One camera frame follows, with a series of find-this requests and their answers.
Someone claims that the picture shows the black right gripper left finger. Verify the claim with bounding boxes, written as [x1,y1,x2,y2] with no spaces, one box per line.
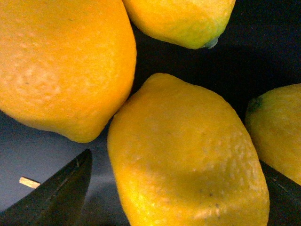
[0,149,92,226]

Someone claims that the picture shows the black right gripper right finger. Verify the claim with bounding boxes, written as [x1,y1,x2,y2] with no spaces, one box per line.
[260,161,301,226]

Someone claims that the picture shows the yellow lemon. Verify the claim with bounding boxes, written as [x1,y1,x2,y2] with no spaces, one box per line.
[107,73,269,226]
[123,0,235,49]

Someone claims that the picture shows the yellow lemon right edge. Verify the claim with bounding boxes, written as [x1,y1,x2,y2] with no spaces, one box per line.
[245,83,301,184]

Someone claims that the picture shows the large orange-yellow lemon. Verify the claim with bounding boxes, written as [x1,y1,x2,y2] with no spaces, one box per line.
[0,0,136,143]

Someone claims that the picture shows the yellow lemon top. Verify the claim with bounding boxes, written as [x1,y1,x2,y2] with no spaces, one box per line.
[123,0,235,49]

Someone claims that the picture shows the small wooden stick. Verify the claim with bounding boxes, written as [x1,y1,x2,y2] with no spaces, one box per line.
[19,177,40,189]

